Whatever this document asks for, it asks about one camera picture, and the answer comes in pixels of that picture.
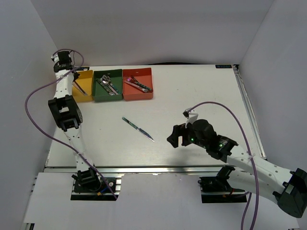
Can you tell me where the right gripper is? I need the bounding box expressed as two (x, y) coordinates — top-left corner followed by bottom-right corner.
(166, 123), (208, 149)

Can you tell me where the pink handled knife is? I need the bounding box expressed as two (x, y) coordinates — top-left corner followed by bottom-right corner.
(72, 80), (89, 96)

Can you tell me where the green handled knife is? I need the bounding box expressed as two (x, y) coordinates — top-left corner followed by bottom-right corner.
(122, 117), (154, 142)

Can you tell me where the pink handled fork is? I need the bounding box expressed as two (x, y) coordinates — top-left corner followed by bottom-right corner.
(124, 80), (148, 93)

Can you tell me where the mosaic handled spoon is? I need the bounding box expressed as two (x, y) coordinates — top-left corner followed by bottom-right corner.
(102, 75), (119, 94)

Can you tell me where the green handled spoon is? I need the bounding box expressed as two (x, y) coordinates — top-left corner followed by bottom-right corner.
(96, 80), (115, 95)

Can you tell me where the green handled fork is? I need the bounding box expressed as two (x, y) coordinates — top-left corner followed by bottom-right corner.
(125, 76), (153, 92)

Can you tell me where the pink handled spoon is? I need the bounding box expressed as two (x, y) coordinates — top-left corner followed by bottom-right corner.
(100, 75), (118, 95)

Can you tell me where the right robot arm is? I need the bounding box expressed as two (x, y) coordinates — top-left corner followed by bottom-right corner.
(167, 119), (307, 218)

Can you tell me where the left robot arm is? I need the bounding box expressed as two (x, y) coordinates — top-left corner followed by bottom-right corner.
(48, 49), (94, 173)

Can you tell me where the yellow container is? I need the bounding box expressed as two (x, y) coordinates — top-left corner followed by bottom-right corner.
(72, 70), (93, 103)

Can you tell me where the green container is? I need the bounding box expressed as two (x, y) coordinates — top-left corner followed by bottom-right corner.
(92, 69), (123, 102)

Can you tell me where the red container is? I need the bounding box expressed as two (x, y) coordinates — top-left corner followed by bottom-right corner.
(122, 68), (154, 101)

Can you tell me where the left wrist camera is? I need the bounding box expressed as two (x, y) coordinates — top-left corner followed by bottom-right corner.
(51, 53), (59, 64)

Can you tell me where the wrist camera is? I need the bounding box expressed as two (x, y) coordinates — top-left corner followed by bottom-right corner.
(51, 53), (59, 64)
(183, 108), (198, 128)

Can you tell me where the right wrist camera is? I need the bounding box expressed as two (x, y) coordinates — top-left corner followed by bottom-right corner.
(183, 108), (198, 128)

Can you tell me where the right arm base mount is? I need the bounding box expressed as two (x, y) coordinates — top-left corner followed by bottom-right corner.
(198, 165), (248, 204)

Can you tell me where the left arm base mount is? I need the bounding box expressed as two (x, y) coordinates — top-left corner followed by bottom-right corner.
(71, 168), (120, 201)

